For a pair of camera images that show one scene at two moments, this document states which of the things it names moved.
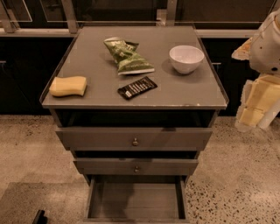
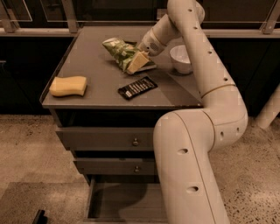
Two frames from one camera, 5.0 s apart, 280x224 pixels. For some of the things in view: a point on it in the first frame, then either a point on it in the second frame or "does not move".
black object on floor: x=40 y=218 does not move
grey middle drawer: x=135 y=166 does not move
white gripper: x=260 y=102 -> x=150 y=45
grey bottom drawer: x=136 y=199 does not move
